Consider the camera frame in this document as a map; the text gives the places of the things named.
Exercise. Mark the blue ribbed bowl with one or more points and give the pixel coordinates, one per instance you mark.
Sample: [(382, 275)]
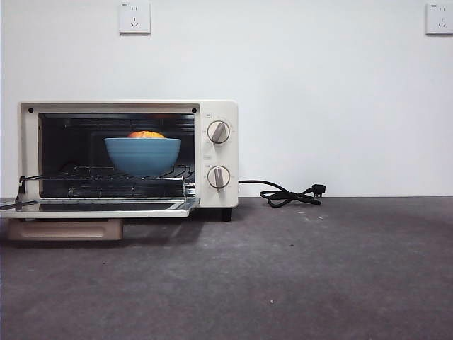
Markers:
[(143, 157)]

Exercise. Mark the red apple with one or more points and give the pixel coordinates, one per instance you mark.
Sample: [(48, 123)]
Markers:
[(147, 135)]

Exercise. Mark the beige round oven knob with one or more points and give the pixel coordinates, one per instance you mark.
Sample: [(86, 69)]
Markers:
[(218, 177), (218, 132)]

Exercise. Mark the cream Toshiba toaster oven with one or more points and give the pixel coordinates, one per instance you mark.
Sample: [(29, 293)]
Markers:
[(217, 106)]

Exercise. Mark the white wall socket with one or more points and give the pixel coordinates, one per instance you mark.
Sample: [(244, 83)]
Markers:
[(134, 19), (439, 19)]

